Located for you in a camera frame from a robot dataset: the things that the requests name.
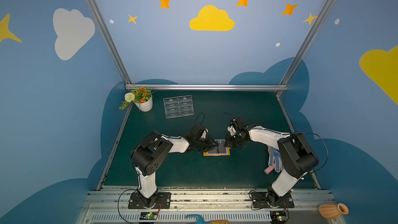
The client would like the silver credit card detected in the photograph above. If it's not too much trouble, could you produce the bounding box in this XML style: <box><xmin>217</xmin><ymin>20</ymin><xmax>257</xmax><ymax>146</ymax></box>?
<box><xmin>206</xmin><ymin>139</ymin><xmax>228</xmax><ymax>155</ymax></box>

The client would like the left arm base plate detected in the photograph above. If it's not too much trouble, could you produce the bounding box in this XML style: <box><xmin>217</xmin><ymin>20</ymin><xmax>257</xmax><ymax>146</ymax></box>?
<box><xmin>128</xmin><ymin>192</ymin><xmax>171</xmax><ymax>209</ymax></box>

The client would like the right controller board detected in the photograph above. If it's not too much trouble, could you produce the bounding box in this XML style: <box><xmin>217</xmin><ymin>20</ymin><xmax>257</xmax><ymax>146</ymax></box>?
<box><xmin>270</xmin><ymin>212</ymin><xmax>289</xmax><ymax>224</ymax></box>

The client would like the aluminium frame left post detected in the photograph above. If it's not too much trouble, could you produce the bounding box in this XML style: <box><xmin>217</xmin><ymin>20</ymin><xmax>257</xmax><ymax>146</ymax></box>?
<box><xmin>85</xmin><ymin>0</ymin><xmax>131</xmax><ymax>84</ymax></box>

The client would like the aluminium frame post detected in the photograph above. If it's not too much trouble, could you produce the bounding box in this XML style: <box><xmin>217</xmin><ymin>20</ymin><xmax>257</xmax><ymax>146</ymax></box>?
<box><xmin>85</xmin><ymin>0</ymin><xmax>131</xmax><ymax>84</ymax></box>
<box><xmin>280</xmin><ymin>0</ymin><xmax>337</xmax><ymax>87</ymax></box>

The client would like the teal handled tool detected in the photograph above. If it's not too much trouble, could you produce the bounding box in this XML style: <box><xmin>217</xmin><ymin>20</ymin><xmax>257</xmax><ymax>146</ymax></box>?
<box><xmin>186</xmin><ymin>215</ymin><xmax>229</xmax><ymax>224</ymax></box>

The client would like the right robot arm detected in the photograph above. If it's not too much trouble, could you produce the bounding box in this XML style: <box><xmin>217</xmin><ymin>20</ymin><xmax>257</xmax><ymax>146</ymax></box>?
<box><xmin>226</xmin><ymin>116</ymin><xmax>319</xmax><ymax>201</ymax></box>

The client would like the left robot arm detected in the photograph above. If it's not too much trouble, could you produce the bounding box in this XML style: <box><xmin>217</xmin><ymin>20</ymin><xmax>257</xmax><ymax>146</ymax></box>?
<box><xmin>131</xmin><ymin>124</ymin><xmax>218</xmax><ymax>200</ymax></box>

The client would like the aluminium frame rear bar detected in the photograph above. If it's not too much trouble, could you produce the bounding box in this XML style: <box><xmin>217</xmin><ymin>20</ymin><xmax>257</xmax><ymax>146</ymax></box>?
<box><xmin>125</xmin><ymin>84</ymin><xmax>288</xmax><ymax>92</ymax></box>

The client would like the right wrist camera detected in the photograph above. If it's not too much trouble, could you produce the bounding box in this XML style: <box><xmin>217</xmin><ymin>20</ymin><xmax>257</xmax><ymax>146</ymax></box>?
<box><xmin>227</xmin><ymin>125</ymin><xmax>237</xmax><ymax>136</ymax></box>

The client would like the clear plastic organizer tray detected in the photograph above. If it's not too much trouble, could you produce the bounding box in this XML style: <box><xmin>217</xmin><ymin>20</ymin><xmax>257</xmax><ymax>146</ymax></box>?
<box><xmin>163</xmin><ymin>95</ymin><xmax>194</xmax><ymax>119</ymax></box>

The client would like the yellow leather card holder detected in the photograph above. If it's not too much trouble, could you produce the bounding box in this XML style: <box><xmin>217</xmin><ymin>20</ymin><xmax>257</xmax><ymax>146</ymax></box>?
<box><xmin>203</xmin><ymin>139</ymin><xmax>231</xmax><ymax>157</ymax></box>

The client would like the aluminium frame right post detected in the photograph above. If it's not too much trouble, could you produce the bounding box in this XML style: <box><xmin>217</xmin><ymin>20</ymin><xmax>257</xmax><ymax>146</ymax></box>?
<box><xmin>280</xmin><ymin>0</ymin><xmax>337</xmax><ymax>87</ymax></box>

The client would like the aluminium front rail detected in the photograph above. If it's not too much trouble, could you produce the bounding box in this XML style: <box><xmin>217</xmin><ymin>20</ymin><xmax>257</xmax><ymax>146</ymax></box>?
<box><xmin>77</xmin><ymin>187</ymin><xmax>345</xmax><ymax>224</ymax></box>

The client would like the controller board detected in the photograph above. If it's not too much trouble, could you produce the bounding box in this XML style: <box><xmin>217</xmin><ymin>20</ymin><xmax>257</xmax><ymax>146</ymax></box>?
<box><xmin>140</xmin><ymin>212</ymin><xmax>158</xmax><ymax>221</ymax></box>
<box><xmin>270</xmin><ymin>212</ymin><xmax>289</xmax><ymax>224</ymax></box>

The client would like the terracotta clay vase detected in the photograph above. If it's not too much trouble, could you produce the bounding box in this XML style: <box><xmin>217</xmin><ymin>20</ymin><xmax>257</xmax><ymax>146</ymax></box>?
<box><xmin>318</xmin><ymin>203</ymin><xmax>349</xmax><ymax>219</ymax></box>

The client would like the potted flower plant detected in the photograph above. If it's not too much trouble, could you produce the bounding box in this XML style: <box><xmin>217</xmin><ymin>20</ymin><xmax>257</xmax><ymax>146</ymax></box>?
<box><xmin>119</xmin><ymin>87</ymin><xmax>153</xmax><ymax>112</ymax></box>

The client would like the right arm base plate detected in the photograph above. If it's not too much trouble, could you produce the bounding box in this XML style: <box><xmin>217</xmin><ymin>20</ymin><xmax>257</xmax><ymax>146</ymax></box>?
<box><xmin>249</xmin><ymin>190</ymin><xmax>295</xmax><ymax>210</ymax></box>

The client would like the left controller board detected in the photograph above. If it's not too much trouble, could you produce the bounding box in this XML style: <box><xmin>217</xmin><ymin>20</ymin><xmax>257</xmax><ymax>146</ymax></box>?
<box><xmin>140</xmin><ymin>212</ymin><xmax>158</xmax><ymax>221</ymax></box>

